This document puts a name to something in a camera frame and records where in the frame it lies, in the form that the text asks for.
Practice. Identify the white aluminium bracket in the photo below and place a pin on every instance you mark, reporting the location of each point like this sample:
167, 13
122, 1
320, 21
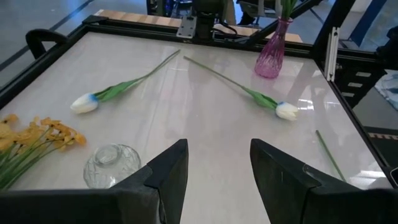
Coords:
331, 53

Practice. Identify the orange artificial tulip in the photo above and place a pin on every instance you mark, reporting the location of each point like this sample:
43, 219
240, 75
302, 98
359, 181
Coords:
329, 155

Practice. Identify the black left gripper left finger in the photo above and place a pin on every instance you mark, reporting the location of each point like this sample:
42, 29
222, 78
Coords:
171, 174

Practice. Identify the clear glass vase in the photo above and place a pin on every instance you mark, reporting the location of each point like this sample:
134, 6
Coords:
109, 165

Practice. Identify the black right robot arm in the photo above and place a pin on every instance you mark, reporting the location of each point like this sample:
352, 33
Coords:
205, 18

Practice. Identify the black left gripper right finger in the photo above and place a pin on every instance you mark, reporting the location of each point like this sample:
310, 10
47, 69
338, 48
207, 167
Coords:
276, 180

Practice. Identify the silver mounting plate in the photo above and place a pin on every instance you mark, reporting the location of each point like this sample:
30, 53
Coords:
186, 27

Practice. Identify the black metal table frame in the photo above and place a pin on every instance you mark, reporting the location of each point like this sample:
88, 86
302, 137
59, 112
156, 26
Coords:
140, 30

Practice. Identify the pink glass vase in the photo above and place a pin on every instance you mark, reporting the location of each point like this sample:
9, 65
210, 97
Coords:
270, 59

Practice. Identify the white tulip with blue tip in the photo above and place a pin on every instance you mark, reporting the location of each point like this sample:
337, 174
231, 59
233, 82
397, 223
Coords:
84, 103

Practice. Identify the black arched frame clamp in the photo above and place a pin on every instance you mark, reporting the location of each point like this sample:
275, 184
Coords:
37, 34

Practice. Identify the yellow artificial flower bunch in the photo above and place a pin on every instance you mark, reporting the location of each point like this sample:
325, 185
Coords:
59, 130

